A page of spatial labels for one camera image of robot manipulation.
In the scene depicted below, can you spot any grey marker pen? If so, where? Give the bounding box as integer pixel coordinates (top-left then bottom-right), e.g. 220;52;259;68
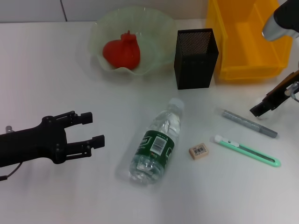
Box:
221;110;278;139

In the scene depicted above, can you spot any clear green-label water bottle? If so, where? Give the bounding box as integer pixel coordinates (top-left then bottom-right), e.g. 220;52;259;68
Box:
129;98;185;185

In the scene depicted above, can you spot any black mesh pen holder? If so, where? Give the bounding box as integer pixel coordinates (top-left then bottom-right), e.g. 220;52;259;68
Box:
173;28;219;90

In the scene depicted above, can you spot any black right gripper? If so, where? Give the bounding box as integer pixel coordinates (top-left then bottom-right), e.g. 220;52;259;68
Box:
249;70;299;117

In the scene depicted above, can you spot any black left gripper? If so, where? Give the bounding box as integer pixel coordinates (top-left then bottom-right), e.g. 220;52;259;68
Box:
0;111;105;168

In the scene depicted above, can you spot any mint green utility knife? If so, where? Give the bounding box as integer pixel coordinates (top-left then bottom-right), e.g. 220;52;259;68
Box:
214;135;281;168

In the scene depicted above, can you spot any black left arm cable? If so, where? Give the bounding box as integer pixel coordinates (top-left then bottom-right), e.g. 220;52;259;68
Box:
0;162;23;182

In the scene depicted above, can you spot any green glass fruit plate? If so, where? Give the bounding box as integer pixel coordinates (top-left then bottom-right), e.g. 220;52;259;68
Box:
88;7;176;76

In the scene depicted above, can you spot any yellow plastic bin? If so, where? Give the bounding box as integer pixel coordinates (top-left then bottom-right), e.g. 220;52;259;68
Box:
205;0;294;81

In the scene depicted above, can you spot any beige eraser with barcode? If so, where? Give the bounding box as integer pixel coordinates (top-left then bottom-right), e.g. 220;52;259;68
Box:
188;143;210;161

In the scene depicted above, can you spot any red-orange toy fruit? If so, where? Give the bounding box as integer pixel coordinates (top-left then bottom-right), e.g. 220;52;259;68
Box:
102;30;141;70

